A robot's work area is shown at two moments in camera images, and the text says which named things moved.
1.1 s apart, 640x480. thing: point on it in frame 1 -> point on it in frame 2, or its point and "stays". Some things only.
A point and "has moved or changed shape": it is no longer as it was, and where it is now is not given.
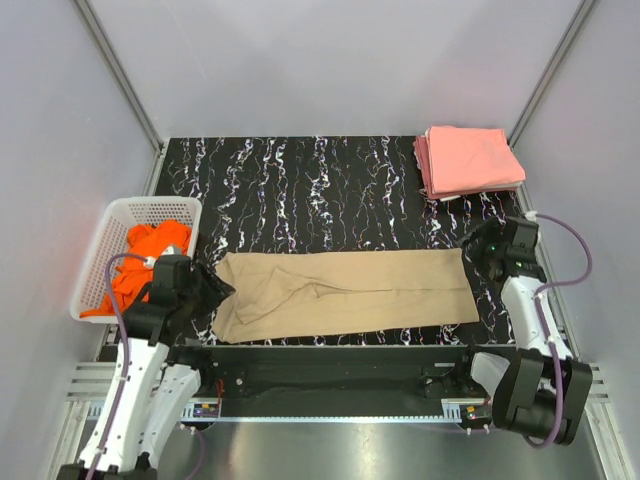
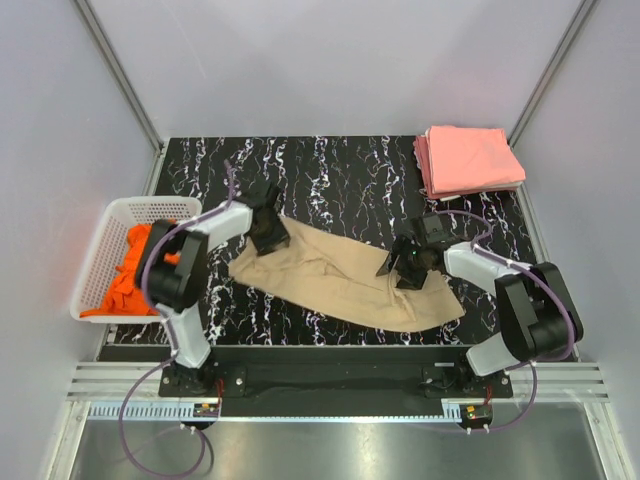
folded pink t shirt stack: (457, 161) stays
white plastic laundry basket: (122, 214) stays
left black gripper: (217, 290) -> (280, 236)
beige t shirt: (289, 293) has moved or changed shape
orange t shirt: (132, 280) stays
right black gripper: (491, 232) -> (400, 246)
